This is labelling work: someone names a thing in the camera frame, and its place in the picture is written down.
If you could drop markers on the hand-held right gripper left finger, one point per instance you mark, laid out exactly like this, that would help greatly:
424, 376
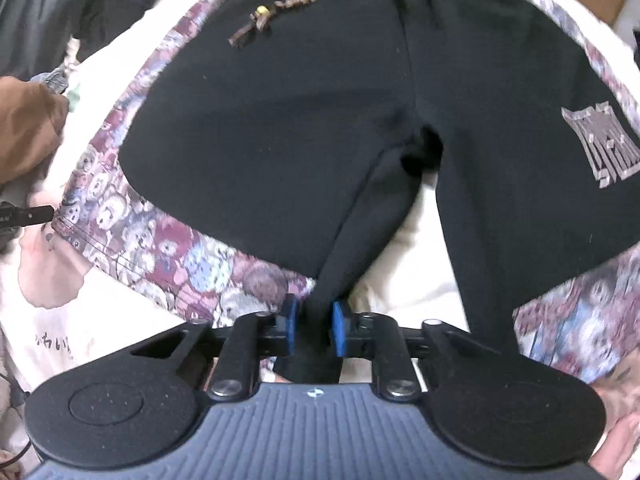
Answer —
291, 327

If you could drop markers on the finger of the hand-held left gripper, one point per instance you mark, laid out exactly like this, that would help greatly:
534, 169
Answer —
27, 215

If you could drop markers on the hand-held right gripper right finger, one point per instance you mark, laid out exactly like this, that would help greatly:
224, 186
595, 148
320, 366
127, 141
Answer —
341, 327

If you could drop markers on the black shorts with teddy print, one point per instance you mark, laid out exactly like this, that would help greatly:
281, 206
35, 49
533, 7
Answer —
300, 135

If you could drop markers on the brown cloth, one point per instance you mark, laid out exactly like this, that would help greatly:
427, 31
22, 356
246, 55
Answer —
30, 130

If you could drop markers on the white printed bed sheet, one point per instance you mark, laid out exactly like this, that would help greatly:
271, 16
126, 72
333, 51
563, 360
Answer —
100, 330

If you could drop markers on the dark grey cloth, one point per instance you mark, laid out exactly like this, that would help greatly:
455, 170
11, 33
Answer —
50, 10

